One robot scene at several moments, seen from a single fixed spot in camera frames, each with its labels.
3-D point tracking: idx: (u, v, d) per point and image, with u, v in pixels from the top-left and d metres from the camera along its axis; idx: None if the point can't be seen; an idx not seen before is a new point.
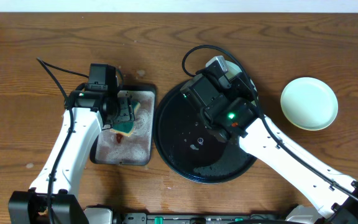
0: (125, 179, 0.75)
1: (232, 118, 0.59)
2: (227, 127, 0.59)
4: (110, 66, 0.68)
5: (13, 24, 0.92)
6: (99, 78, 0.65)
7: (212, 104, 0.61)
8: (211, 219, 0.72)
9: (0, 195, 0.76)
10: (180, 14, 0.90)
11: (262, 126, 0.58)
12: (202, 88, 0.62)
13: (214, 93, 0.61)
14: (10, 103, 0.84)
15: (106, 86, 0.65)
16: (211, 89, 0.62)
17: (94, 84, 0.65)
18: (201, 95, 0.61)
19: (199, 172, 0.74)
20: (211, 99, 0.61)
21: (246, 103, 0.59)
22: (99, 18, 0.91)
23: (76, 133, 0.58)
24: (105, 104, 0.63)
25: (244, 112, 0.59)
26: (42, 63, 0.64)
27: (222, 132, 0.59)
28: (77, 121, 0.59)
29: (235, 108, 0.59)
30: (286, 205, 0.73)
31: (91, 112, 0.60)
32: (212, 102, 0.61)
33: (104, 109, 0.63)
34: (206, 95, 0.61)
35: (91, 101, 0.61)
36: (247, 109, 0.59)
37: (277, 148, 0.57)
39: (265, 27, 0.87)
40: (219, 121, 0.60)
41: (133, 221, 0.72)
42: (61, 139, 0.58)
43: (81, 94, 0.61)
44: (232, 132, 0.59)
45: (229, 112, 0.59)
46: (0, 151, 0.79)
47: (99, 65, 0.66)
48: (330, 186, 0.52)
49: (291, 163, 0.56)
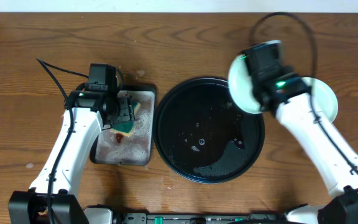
0: (125, 179, 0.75)
1: (280, 86, 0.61)
2: (273, 92, 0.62)
4: (111, 66, 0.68)
5: (13, 24, 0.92)
6: (99, 78, 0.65)
7: (268, 71, 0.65)
8: (211, 219, 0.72)
9: (0, 195, 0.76)
10: (180, 14, 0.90)
11: (306, 102, 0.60)
12: (263, 54, 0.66)
13: (272, 62, 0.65)
14: (10, 103, 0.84)
15: (106, 86, 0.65)
16: (269, 57, 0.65)
17: (94, 84, 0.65)
18: (258, 61, 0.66)
19: (199, 172, 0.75)
20: (266, 65, 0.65)
21: (298, 78, 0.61)
22: (99, 18, 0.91)
23: (76, 133, 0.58)
24: (105, 104, 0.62)
25: (293, 84, 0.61)
26: (42, 63, 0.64)
27: (266, 96, 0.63)
28: (77, 121, 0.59)
29: (287, 78, 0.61)
30: (286, 205, 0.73)
31: (91, 112, 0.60)
32: (266, 70, 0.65)
33: (104, 109, 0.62)
34: (264, 61, 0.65)
35: (91, 101, 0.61)
36: (298, 83, 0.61)
37: (314, 123, 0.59)
39: (265, 27, 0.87)
40: (268, 84, 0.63)
41: (133, 221, 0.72)
42: (61, 139, 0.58)
43: (81, 94, 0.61)
44: (275, 98, 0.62)
45: (279, 79, 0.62)
46: (0, 151, 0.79)
47: (99, 65, 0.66)
48: (350, 170, 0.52)
49: (320, 140, 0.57)
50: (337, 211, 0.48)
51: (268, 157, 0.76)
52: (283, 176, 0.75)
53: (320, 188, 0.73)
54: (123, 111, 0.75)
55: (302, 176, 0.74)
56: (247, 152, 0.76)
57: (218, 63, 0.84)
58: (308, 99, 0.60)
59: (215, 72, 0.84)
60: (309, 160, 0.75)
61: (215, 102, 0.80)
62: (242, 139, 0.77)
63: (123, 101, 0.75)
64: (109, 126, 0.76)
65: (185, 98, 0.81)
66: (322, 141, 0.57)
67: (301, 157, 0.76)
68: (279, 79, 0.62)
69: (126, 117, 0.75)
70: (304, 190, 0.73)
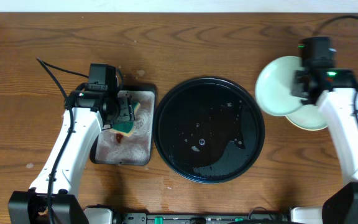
0: (125, 179, 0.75)
1: (332, 74, 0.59)
2: (321, 77, 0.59)
4: (110, 66, 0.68)
5: (13, 24, 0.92)
6: (99, 78, 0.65)
7: (322, 61, 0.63)
8: (211, 219, 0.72)
9: (0, 195, 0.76)
10: (180, 14, 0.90)
11: (350, 95, 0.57)
12: (322, 45, 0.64)
13: (329, 55, 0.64)
14: (10, 103, 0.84)
15: (106, 86, 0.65)
16: (327, 50, 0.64)
17: (94, 84, 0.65)
18: (315, 50, 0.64)
19: (199, 172, 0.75)
20: (322, 56, 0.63)
21: (352, 74, 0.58)
22: (99, 18, 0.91)
23: (76, 133, 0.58)
24: (105, 104, 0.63)
25: (344, 78, 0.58)
26: (41, 62, 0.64)
27: (314, 81, 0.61)
28: (77, 121, 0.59)
29: (339, 70, 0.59)
30: (286, 205, 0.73)
31: (91, 112, 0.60)
32: (321, 59, 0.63)
33: (104, 109, 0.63)
34: (321, 51, 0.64)
35: (91, 101, 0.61)
36: (348, 78, 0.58)
37: (350, 116, 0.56)
39: (265, 27, 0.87)
40: (318, 71, 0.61)
41: (133, 221, 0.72)
42: (61, 139, 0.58)
43: (81, 94, 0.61)
44: (322, 84, 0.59)
45: (332, 70, 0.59)
46: (0, 151, 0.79)
47: (99, 65, 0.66)
48: None
49: (352, 131, 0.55)
50: (345, 198, 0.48)
51: (268, 157, 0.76)
52: (283, 176, 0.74)
53: (320, 188, 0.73)
54: (123, 111, 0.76)
55: (302, 176, 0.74)
56: (247, 152, 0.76)
57: (218, 63, 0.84)
58: (353, 95, 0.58)
59: (215, 72, 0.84)
60: (309, 160, 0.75)
61: (215, 102, 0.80)
62: (242, 139, 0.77)
63: (124, 102, 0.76)
64: (109, 126, 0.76)
65: (185, 98, 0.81)
66: (353, 133, 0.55)
67: (301, 157, 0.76)
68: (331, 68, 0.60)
69: (126, 117, 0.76)
70: (304, 190, 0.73)
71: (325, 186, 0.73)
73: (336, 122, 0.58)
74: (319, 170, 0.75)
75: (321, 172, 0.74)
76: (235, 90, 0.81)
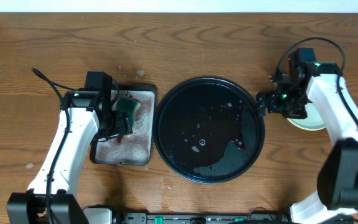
0: (125, 179, 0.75)
1: (317, 65, 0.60)
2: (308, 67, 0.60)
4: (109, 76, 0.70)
5: (14, 24, 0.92)
6: (95, 83, 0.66)
7: (306, 59, 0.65)
8: (211, 219, 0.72)
9: (0, 195, 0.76)
10: (180, 14, 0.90)
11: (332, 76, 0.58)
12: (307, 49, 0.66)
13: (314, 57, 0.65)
14: (10, 103, 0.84)
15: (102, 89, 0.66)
16: (310, 52, 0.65)
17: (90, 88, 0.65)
18: (301, 53, 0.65)
19: (199, 172, 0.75)
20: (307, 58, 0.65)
21: (333, 66, 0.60)
22: (99, 18, 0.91)
23: (72, 133, 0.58)
24: (100, 104, 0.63)
25: (326, 68, 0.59)
26: (38, 73, 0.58)
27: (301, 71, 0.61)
28: (73, 121, 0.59)
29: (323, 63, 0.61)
30: (286, 205, 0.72)
31: (86, 112, 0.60)
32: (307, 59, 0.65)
33: (100, 109, 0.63)
34: (309, 53, 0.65)
35: (86, 101, 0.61)
36: (331, 68, 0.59)
37: (337, 93, 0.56)
39: (266, 27, 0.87)
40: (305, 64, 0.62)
41: (133, 221, 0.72)
42: (57, 139, 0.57)
43: (76, 94, 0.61)
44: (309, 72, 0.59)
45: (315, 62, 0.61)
46: (0, 151, 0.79)
47: (97, 71, 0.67)
48: None
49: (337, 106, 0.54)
50: (334, 157, 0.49)
51: (268, 157, 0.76)
52: (283, 176, 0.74)
53: None
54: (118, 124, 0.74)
55: (302, 177, 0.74)
56: (247, 152, 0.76)
57: (218, 64, 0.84)
58: (336, 78, 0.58)
59: (215, 72, 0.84)
60: (309, 160, 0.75)
61: (215, 102, 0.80)
62: (242, 139, 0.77)
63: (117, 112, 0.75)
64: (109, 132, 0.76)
65: (185, 98, 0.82)
66: (340, 109, 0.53)
67: (301, 157, 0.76)
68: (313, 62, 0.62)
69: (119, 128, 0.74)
70: (304, 190, 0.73)
71: None
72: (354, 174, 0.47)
73: (325, 104, 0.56)
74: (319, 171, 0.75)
75: None
76: (235, 90, 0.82)
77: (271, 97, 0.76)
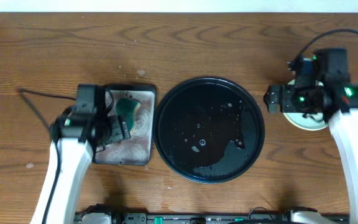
0: (125, 180, 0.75)
1: (348, 94, 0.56)
2: (337, 97, 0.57)
4: (100, 88, 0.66)
5: (14, 24, 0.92)
6: (87, 101, 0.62)
7: (337, 75, 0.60)
8: (211, 219, 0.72)
9: (0, 195, 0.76)
10: (180, 14, 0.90)
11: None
12: (337, 58, 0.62)
13: (346, 68, 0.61)
14: (10, 103, 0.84)
15: (94, 109, 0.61)
16: (342, 64, 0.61)
17: (81, 107, 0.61)
18: (330, 63, 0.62)
19: (199, 172, 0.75)
20: (337, 71, 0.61)
21: None
22: (99, 18, 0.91)
23: (64, 173, 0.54)
24: (94, 128, 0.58)
25: None
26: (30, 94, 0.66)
27: (327, 98, 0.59)
28: (63, 159, 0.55)
29: (356, 89, 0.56)
30: (286, 205, 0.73)
31: (78, 143, 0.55)
32: (336, 71, 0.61)
33: (94, 134, 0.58)
34: (339, 64, 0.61)
35: (77, 129, 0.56)
36: None
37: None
39: (266, 27, 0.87)
40: (335, 89, 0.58)
41: (133, 221, 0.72)
42: (49, 182, 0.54)
43: (66, 122, 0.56)
44: (337, 104, 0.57)
45: (347, 88, 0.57)
46: (0, 151, 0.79)
47: (87, 85, 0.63)
48: None
49: None
50: None
51: (268, 157, 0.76)
52: (283, 176, 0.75)
53: (319, 188, 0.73)
54: (115, 130, 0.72)
55: (302, 177, 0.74)
56: (248, 152, 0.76)
57: (218, 64, 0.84)
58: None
59: (215, 72, 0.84)
60: (309, 160, 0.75)
61: (215, 102, 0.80)
62: (242, 139, 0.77)
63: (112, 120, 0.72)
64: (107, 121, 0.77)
65: (185, 98, 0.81)
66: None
67: (301, 157, 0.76)
68: (347, 84, 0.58)
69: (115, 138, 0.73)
70: (304, 190, 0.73)
71: (324, 187, 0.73)
72: None
73: (350, 152, 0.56)
74: (319, 171, 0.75)
75: (321, 172, 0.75)
76: (235, 90, 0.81)
77: (286, 93, 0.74)
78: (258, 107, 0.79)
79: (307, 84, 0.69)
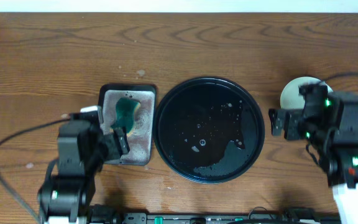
0: (125, 180, 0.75)
1: (357, 165, 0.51)
2: (345, 168, 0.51)
4: (82, 129, 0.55)
5: (14, 24, 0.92)
6: (71, 155, 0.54)
7: (346, 134, 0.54)
8: (211, 219, 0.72)
9: (0, 195, 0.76)
10: (180, 14, 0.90)
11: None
12: (354, 112, 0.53)
13: None
14: (10, 103, 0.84)
15: (82, 164, 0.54)
16: (357, 119, 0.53)
17: (68, 161, 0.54)
18: (345, 118, 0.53)
19: (199, 172, 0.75)
20: (349, 128, 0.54)
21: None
22: (100, 18, 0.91)
23: None
24: (84, 194, 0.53)
25: None
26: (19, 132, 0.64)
27: (333, 165, 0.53)
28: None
29: None
30: (286, 205, 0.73)
31: (69, 223, 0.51)
32: (347, 129, 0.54)
33: (84, 201, 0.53)
34: (353, 121, 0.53)
35: (67, 198, 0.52)
36: None
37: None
39: (266, 27, 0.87)
40: (344, 157, 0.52)
41: (133, 221, 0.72)
42: None
43: (55, 193, 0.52)
44: (345, 178, 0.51)
45: (356, 157, 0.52)
46: (0, 151, 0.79)
47: (70, 134, 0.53)
48: None
49: None
50: None
51: (268, 157, 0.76)
52: (283, 176, 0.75)
53: (319, 188, 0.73)
54: (112, 150, 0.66)
55: (302, 177, 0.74)
56: (248, 152, 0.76)
57: (218, 64, 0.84)
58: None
59: (215, 72, 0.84)
60: (309, 161, 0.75)
61: (215, 102, 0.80)
62: (242, 139, 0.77)
63: (106, 145, 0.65)
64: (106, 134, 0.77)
65: (185, 98, 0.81)
66: None
67: (301, 157, 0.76)
68: (355, 152, 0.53)
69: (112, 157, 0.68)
70: (304, 190, 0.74)
71: (325, 187, 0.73)
72: None
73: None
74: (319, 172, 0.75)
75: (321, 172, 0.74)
76: (235, 90, 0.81)
77: (291, 122, 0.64)
78: (258, 107, 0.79)
79: (316, 116, 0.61)
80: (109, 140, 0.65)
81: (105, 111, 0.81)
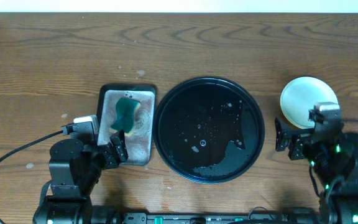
0: (124, 180, 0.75)
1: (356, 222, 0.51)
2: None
4: (75, 154, 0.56)
5: (15, 25, 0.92)
6: (64, 179, 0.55)
7: (353, 185, 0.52)
8: (211, 219, 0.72)
9: (0, 195, 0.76)
10: (180, 14, 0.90)
11: None
12: None
13: None
14: (10, 103, 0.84)
15: (77, 187, 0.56)
16: None
17: (61, 185, 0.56)
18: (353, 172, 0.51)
19: (199, 172, 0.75)
20: (357, 180, 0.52)
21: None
22: (100, 18, 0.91)
23: None
24: (81, 218, 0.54)
25: None
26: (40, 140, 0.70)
27: (333, 218, 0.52)
28: None
29: None
30: (286, 205, 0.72)
31: None
32: (355, 181, 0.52)
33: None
34: None
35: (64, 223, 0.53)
36: None
37: None
39: (265, 27, 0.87)
40: (345, 214, 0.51)
41: (133, 221, 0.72)
42: None
43: (51, 221, 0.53)
44: None
45: None
46: None
47: (61, 160, 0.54)
48: None
49: None
50: None
51: (268, 157, 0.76)
52: (283, 177, 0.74)
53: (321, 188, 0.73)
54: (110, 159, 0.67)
55: (302, 177, 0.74)
56: (247, 152, 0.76)
57: (218, 64, 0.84)
58: None
59: (215, 72, 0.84)
60: None
61: (215, 102, 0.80)
62: (242, 139, 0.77)
63: (104, 155, 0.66)
64: (101, 141, 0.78)
65: (186, 99, 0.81)
66: None
67: None
68: None
69: (109, 165, 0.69)
70: (304, 190, 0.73)
71: None
72: None
73: None
74: None
75: None
76: (235, 90, 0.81)
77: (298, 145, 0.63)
78: (258, 107, 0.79)
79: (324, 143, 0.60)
80: (107, 151, 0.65)
81: (105, 111, 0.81)
